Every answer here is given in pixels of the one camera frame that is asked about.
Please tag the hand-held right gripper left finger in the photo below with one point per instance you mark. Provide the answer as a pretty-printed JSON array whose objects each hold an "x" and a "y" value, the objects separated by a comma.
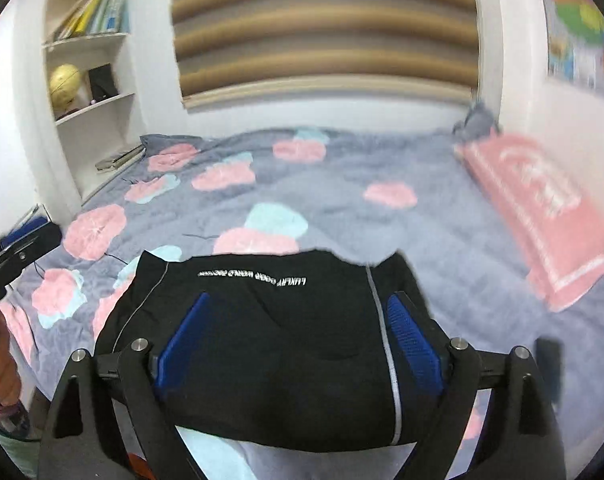
[{"x": 182, "y": 350}]

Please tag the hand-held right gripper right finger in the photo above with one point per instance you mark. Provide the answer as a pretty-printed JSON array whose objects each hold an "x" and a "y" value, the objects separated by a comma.
[{"x": 414, "y": 345}]

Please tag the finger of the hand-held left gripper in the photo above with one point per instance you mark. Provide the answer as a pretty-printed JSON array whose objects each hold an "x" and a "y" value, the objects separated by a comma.
[{"x": 29, "y": 245}]

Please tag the black garment with grey piping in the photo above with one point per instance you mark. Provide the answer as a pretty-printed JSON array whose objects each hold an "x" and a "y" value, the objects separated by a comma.
[{"x": 282, "y": 345}]

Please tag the person's left forearm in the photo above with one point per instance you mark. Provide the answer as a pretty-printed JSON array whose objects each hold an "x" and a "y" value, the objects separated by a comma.
[{"x": 17, "y": 455}]

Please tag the person's left hand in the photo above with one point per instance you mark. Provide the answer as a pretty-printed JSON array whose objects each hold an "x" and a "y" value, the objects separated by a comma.
[{"x": 6, "y": 360}]

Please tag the flat stack of books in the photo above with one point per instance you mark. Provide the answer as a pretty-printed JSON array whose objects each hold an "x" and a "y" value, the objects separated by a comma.
[{"x": 119, "y": 157}]

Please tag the white bookshelf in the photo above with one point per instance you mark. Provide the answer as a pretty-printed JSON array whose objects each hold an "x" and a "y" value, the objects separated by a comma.
[{"x": 102, "y": 125}]

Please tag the grey floral blanket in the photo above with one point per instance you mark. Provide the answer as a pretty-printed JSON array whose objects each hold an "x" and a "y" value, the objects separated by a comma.
[{"x": 362, "y": 210}]

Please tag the yellow globe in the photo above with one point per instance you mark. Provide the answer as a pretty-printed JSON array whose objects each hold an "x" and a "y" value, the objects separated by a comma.
[{"x": 68, "y": 85}]

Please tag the black box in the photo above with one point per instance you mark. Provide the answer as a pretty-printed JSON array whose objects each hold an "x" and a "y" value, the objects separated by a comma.
[{"x": 103, "y": 81}]

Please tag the pink pillow with white print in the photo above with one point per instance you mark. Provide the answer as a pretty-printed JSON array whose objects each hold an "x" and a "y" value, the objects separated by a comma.
[{"x": 541, "y": 215}]

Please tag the dark grey cloth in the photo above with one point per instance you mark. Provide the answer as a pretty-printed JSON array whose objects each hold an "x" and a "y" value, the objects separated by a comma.
[{"x": 474, "y": 122}]

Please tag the row of books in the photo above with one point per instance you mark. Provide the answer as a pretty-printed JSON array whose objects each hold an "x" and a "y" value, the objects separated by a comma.
[{"x": 94, "y": 12}]

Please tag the striped window blind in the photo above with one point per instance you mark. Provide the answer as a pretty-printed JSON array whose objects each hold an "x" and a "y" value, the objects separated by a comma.
[{"x": 327, "y": 30}]

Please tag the colourful wall poster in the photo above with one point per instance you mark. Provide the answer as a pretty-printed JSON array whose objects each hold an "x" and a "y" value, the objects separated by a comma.
[{"x": 581, "y": 35}]

